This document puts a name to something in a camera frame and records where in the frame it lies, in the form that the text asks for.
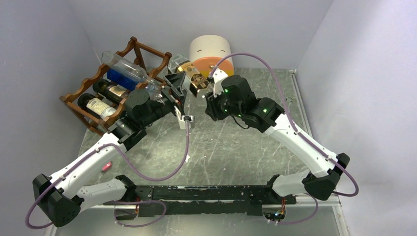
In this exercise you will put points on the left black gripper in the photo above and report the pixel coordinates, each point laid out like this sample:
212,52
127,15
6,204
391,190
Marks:
175,80

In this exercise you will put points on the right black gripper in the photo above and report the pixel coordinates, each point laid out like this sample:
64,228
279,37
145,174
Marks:
212,107

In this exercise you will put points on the clear bottle black gold cap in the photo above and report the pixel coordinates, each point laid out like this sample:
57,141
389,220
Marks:
194,81

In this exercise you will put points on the blue glass bottle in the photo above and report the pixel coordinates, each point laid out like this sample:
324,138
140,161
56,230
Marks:
130,82

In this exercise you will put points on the olive green wine bottle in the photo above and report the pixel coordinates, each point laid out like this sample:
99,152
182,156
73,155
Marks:
109,90

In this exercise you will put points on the small clear glass bottle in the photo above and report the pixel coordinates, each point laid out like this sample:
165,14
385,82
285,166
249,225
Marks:
122,65

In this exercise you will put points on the dark green labelled wine bottle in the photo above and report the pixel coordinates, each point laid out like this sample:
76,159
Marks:
95,106

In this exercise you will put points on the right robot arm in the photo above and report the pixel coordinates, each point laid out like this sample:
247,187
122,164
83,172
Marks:
233,97

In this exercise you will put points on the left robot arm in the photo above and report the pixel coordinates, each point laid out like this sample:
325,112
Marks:
64,194

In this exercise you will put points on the cream orange yellow drawer cabinet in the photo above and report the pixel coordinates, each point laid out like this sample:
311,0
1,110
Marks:
206,51

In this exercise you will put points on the pink cube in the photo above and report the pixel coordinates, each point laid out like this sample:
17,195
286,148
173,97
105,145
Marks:
107,167

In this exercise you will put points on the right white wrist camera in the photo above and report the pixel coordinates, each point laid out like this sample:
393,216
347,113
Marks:
217,78

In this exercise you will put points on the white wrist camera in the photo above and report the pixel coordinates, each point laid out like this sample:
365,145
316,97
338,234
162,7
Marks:
185,121
217,78

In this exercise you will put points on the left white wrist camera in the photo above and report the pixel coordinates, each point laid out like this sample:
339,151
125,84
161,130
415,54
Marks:
185,121

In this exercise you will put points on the black base frame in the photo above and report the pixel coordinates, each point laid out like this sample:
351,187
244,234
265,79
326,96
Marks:
252,200

